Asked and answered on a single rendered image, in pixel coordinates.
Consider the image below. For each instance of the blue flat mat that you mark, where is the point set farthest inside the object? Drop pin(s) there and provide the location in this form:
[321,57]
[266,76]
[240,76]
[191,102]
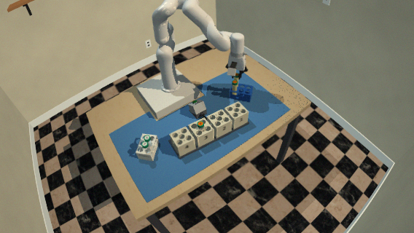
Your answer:
[166,171]

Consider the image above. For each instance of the blue tube rack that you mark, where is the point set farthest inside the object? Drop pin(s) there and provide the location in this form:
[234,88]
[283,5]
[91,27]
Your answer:
[242,91]

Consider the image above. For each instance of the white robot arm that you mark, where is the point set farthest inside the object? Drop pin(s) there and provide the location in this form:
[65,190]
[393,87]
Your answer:
[164,36]

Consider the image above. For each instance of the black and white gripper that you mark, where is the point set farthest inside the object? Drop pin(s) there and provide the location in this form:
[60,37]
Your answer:
[240,64]

